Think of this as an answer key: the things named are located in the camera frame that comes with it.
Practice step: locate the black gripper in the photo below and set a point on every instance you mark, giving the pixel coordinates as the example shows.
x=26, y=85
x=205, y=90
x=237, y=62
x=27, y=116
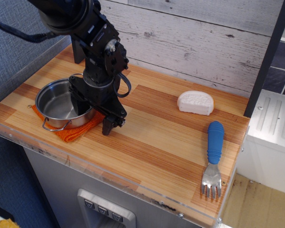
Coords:
x=98, y=90

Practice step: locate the orange knitted towel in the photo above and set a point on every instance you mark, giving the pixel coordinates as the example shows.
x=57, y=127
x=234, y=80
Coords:
x=69, y=135

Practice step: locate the stainless steel pot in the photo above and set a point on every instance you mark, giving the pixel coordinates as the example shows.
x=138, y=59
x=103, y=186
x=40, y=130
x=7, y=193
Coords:
x=54, y=104

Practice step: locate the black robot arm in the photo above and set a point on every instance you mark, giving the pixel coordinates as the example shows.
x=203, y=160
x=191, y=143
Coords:
x=105, y=57

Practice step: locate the clear acrylic edge guard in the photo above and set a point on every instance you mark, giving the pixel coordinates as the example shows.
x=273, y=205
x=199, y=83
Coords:
x=153, y=167

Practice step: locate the grey cabinet button panel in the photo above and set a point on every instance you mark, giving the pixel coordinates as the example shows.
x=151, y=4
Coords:
x=101, y=213

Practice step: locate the white toy cheese wedge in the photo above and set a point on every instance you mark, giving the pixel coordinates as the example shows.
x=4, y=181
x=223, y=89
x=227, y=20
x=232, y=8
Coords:
x=196, y=102

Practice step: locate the yellow black object on floor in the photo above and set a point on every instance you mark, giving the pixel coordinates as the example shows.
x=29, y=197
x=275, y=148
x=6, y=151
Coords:
x=8, y=223

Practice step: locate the white grooved side counter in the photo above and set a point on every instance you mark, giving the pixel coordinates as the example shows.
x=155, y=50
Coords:
x=262, y=158

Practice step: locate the left dark shelf post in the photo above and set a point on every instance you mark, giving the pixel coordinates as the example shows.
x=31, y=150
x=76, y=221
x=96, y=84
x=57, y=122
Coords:
x=78, y=52

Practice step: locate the dark shelf post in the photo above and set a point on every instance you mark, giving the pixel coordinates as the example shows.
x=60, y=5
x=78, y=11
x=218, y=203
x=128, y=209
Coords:
x=78, y=52
x=266, y=63

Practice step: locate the blue handled metal fork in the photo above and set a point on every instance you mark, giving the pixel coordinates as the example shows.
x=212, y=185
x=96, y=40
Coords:
x=211, y=179

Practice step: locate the right dark shelf post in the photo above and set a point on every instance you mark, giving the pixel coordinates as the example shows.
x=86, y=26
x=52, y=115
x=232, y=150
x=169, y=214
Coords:
x=266, y=63

